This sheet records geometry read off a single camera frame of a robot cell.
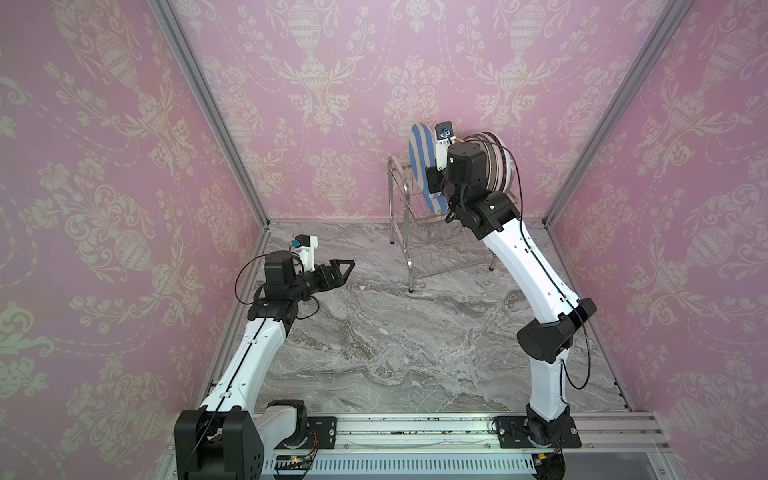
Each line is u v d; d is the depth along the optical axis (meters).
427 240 1.16
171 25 0.71
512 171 0.81
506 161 0.76
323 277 0.69
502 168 0.76
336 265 0.70
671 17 0.69
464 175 0.52
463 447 0.73
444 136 0.58
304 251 0.71
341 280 0.70
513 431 0.73
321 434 0.73
